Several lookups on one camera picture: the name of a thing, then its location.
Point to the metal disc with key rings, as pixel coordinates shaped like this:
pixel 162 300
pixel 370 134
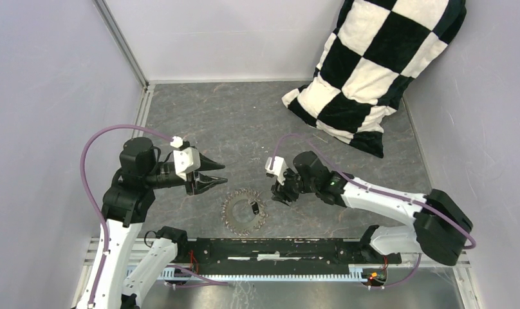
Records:
pixel 237 215

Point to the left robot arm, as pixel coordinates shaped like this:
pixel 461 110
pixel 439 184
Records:
pixel 124 210

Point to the aluminium corner post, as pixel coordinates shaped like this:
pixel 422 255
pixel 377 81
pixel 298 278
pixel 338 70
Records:
pixel 121 42

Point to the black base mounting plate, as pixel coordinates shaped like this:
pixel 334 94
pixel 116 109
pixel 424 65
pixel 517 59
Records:
pixel 270 268

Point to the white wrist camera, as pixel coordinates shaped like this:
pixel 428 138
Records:
pixel 186 157
pixel 276 167

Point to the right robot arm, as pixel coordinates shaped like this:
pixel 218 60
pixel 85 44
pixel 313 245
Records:
pixel 431 224

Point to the black and white checkered pillow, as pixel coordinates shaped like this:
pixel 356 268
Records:
pixel 375 51

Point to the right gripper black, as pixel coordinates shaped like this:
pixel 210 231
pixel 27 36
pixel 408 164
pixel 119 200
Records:
pixel 278 191

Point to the key with black tag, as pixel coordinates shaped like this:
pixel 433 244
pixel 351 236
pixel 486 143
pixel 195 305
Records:
pixel 255 206

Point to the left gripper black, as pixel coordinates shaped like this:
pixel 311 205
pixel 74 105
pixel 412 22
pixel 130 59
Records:
pixel 203 182

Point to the white slotted cable duct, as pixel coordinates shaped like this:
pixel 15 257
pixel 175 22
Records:
pixel 353 275

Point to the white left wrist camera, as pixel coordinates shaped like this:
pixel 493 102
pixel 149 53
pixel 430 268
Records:
pixel 186 157

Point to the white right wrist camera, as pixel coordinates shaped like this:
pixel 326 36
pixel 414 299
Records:
pixel 276 167

